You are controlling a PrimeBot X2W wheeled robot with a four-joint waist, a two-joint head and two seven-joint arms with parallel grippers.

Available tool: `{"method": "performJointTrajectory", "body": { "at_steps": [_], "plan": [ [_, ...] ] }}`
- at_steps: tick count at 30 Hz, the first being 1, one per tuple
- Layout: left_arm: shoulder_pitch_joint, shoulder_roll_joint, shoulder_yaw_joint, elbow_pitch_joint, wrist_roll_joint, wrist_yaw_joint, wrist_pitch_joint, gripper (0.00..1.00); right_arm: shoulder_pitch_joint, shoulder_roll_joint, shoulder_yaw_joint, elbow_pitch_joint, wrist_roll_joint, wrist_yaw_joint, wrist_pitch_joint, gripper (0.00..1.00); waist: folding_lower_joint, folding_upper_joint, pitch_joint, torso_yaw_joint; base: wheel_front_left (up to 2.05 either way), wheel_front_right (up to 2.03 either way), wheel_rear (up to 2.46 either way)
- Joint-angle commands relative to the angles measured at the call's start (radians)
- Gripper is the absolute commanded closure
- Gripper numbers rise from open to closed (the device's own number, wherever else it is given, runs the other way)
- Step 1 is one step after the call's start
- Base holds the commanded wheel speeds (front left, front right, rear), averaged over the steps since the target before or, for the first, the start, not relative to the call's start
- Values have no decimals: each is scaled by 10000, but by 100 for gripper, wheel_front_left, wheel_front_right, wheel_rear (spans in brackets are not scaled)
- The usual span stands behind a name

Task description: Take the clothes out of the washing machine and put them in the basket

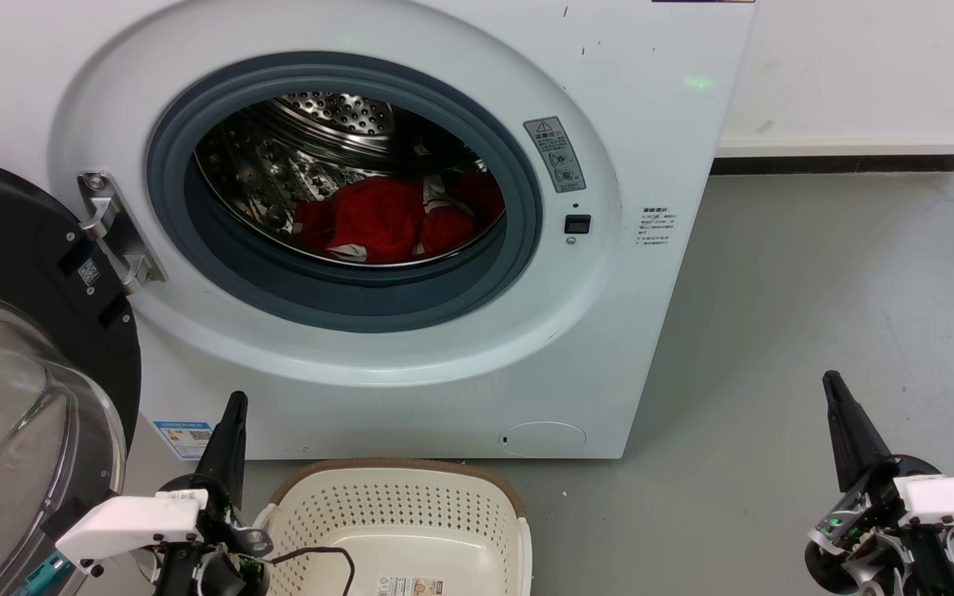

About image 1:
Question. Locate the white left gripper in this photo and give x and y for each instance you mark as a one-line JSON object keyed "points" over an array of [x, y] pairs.
{"points": [[129, 523]]}

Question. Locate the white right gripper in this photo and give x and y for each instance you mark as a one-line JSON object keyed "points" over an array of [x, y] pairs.
{"points": [[949, 501]]}

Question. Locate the red and white garment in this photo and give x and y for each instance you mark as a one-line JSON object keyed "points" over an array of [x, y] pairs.
{"points": [[378, 219]]}

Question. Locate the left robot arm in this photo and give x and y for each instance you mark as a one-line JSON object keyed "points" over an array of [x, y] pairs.
{"points": [[204, 575]]}

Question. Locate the cream perforated laundry basket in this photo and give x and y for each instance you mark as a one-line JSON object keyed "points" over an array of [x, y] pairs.
{"points": [[411, 513]]}

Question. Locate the white printed paper label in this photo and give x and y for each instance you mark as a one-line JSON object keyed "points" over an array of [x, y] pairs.
{"points": [[411, 587]]}

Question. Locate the stainless steel washing machine drum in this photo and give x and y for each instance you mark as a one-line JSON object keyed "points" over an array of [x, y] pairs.
{"points": [[278, 165]]}

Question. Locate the black round washer door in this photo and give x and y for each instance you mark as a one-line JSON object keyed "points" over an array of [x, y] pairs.
{"points": [[13, 240]]}

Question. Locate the blue energy label sticker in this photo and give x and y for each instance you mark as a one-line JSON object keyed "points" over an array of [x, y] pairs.
{"points": [[184, 439]]}

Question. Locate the grey rubber door gasket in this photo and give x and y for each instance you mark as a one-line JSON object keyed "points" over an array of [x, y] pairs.
{"points": [[220, 277]]}

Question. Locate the silver metal door hinge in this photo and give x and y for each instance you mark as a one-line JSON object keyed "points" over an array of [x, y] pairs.
{"points": [[117, 236]]}

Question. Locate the black baseboard strip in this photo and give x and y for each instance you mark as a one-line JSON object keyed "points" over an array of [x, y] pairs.
{"points": [[841, 164]]}

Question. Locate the small printed text sticker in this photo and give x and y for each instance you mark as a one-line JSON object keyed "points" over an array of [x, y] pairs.
{"points": [[656, 227]]}

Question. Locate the round filter cover panel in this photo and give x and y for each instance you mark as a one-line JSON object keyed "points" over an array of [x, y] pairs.
{"points": [[543, 439]]}

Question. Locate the white front-load washing machine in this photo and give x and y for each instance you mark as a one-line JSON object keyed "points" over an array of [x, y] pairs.
{"points": [[634, 116]]}

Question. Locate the grey warning label sticker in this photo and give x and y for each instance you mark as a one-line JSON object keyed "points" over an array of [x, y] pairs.
{"points": [[556, 154]]}

